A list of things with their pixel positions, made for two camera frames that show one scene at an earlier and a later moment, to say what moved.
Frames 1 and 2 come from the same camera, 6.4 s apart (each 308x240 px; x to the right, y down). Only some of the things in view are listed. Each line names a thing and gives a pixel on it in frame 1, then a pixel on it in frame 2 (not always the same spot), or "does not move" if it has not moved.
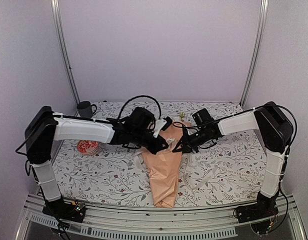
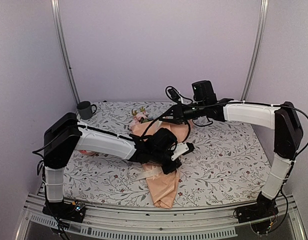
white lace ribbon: [140, 157] → [153, 173]
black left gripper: [157, 147] → [168, 169]
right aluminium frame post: [263, 17] does not move
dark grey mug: [85, 109] does not move
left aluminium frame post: [56, 19] does not move
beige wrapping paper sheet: [163, 169] does not move
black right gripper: [187, 146] → [172, 109]
